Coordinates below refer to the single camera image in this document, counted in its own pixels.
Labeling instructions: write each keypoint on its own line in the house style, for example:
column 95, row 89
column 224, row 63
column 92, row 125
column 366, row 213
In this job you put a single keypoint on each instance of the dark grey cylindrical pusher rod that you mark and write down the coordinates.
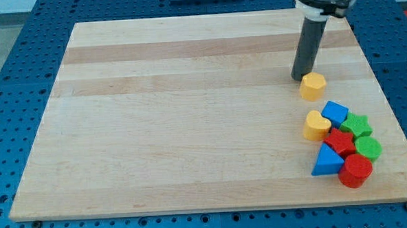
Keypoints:
column 307, row 49

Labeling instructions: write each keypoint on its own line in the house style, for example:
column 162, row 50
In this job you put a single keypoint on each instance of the yellow hexagon block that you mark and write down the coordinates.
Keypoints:
column 312, row 86

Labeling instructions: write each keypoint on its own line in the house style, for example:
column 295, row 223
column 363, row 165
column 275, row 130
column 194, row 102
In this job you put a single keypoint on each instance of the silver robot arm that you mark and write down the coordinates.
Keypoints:
column 316, row 13

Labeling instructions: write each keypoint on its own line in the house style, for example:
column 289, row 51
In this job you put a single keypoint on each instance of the blue cube block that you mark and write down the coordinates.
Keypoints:
column 335, row 112

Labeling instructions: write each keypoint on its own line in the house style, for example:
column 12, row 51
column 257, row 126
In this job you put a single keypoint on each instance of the yellow heart block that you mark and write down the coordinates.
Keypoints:
column 316, row 127

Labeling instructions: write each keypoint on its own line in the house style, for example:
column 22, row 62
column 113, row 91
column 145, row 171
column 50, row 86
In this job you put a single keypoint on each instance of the green star block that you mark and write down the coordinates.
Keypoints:
column 358, row 125

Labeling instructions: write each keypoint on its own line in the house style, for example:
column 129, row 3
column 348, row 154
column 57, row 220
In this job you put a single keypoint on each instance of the red star block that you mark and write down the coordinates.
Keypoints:
column 341, row 142

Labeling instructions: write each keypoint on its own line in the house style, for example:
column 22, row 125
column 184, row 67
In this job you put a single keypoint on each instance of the green cylinder block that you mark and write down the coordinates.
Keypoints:
column 368, row 147

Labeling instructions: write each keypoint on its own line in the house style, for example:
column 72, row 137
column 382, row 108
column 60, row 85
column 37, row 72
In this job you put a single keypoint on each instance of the blue triangle block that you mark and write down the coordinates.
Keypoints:
column 327, row 162

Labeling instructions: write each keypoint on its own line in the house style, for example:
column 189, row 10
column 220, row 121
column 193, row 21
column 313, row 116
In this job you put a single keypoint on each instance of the wooden board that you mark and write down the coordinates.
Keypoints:
column 196, row 114

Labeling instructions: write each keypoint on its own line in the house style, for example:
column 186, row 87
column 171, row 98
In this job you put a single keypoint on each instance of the red cylinder block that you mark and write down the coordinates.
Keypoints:
column 355, row 170

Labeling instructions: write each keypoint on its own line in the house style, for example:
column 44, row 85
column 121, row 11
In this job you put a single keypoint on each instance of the black bolt left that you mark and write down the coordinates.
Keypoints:
column 37, row 224

